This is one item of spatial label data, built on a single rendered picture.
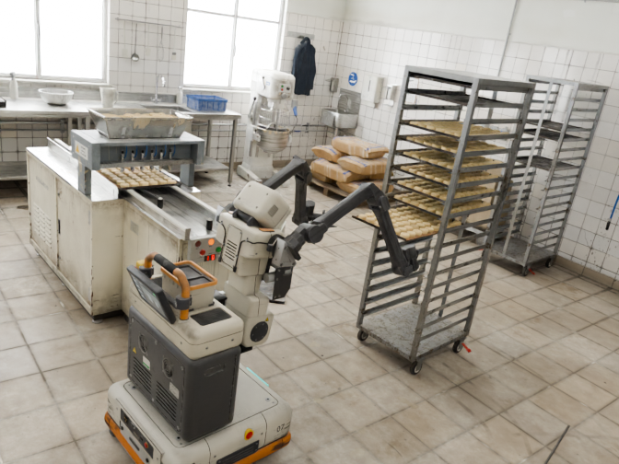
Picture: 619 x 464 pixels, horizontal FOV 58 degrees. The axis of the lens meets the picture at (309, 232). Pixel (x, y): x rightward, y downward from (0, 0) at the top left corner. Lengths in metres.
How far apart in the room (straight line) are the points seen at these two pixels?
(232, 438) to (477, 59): 5.28
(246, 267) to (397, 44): 5.57
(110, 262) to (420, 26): 5.07
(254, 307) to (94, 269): 1.38
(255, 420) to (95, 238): 1.54
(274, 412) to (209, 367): 0.53
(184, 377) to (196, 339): 0.19
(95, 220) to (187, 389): 1.50
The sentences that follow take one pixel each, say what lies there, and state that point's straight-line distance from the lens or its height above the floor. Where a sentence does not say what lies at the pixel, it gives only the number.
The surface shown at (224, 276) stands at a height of 0.57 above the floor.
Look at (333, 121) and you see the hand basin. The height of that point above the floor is 0.79.
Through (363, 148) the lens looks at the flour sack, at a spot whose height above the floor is 0.67.
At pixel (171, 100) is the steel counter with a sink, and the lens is 7.03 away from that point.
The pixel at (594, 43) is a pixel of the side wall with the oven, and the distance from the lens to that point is 6.16.
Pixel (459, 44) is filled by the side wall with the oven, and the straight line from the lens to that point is 6.98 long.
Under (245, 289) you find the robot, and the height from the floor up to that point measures 0.82.
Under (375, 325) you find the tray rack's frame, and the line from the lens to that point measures 3.78.
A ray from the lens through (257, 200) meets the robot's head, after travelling 2.37.
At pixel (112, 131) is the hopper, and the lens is 3.43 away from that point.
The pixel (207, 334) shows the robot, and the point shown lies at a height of 0.80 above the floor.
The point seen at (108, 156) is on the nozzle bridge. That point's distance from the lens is 3.48.
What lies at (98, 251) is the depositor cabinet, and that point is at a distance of 3.56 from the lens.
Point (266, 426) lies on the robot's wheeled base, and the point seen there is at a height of 0.24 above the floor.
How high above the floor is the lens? 1.93
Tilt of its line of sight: 20 degrees down
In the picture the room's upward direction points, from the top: 8 degrees clockwise
